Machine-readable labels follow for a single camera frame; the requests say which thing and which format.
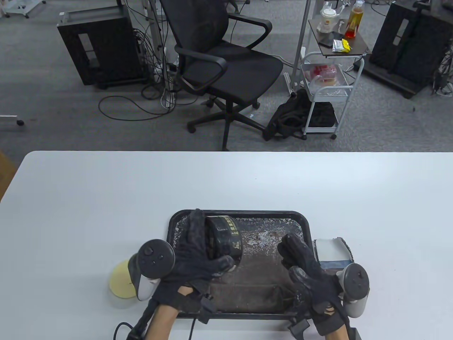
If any white stand leg with caster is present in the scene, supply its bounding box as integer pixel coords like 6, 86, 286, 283
0, 114, 25, 127

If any person's left forearm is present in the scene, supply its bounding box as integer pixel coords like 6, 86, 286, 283
145, 305, 181, 340

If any tangle of hanging cables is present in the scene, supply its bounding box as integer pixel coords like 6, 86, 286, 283
124, 0, 181, 110

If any black and white controller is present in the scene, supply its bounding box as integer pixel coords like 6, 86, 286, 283
128, 239, 176, 301
336, 263, 370, 318

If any white lidded cup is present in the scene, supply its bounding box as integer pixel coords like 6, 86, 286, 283
317, 8, 337, 33

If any white metal post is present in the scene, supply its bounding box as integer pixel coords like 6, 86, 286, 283
143, 0, 168, 84

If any white wheeled frame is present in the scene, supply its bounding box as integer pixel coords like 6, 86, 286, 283
0, 0, 46, 19

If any black fabric bag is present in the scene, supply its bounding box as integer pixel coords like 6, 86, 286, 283
308, 102, 337, 127

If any orange drink bottle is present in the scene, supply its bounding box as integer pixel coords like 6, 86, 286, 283
345, 0, 366, 39

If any black computer tower cabinet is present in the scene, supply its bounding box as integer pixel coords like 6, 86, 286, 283
57, 9, 149, 89

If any black office chair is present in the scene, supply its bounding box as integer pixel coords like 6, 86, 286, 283
160, 0, 285, 152

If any white wiping cloth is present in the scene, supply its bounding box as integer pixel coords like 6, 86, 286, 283
313, 237, 354, 270

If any black equipment cabinet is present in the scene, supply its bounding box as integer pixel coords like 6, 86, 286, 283
363, 0, 453, 100

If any silver metal pole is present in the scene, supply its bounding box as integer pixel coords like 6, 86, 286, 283
289, 0, 312, 96

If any black backpack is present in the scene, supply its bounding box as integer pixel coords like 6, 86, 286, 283
263, 89, 312, 141

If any black plastic tray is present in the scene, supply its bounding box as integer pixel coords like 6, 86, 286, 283
166, 210, 315, 320

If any yellow round sponge pad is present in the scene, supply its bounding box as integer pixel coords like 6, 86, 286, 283
109, 259, 137, 299

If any red snack package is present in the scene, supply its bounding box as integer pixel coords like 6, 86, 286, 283
305, 64, 338, 85

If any person's right forearm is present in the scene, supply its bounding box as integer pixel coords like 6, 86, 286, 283
324, 326, 349, 340

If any white rolling cart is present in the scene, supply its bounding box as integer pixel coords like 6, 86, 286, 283
300, 16, 372, 140

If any person's left hand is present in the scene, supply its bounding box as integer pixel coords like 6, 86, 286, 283
152, 208, 236, 314

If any black looped floor cable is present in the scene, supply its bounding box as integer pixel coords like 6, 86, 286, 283
98, 85, 177, 121

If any person's right hand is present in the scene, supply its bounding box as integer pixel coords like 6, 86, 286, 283
277, 233, 349, 335

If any cluster of grey cables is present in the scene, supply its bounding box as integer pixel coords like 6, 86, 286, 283
431, 44, 453, 98

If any brown leather bag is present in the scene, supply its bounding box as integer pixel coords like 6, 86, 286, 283
209, 227, 301, 314

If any black leather care cream tin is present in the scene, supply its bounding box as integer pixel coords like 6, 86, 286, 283
205, 214, 243, 268

